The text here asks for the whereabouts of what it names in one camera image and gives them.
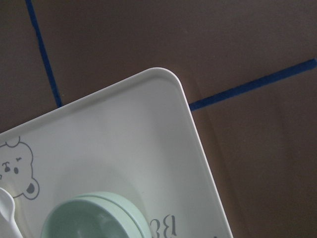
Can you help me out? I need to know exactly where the green bowl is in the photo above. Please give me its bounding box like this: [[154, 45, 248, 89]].
[[74, 191, 152, 238], [41, 197, 142, 238]]

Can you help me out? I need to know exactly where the cream bear print tray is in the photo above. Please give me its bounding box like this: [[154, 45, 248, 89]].
[[0, 67, 232, 238]]

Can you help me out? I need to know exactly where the green bowl on tray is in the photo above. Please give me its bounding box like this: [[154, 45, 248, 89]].
[[74, 191, 152, 238]]

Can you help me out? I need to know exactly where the white plastic spoon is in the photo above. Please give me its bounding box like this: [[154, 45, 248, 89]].
[[0, 188, 23, 238]]

